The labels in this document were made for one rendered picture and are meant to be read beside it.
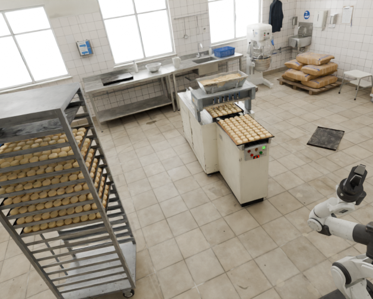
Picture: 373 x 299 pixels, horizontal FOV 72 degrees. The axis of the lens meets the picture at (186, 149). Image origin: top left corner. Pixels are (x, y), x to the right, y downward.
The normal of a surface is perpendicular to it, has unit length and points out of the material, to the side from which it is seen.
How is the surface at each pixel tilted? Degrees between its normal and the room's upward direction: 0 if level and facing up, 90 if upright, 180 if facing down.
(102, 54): 90
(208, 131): 90
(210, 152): 90
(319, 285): 0
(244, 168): 90
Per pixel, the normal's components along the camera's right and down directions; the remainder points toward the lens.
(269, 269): -0.13, -0.84
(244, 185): 0.25, 0.49
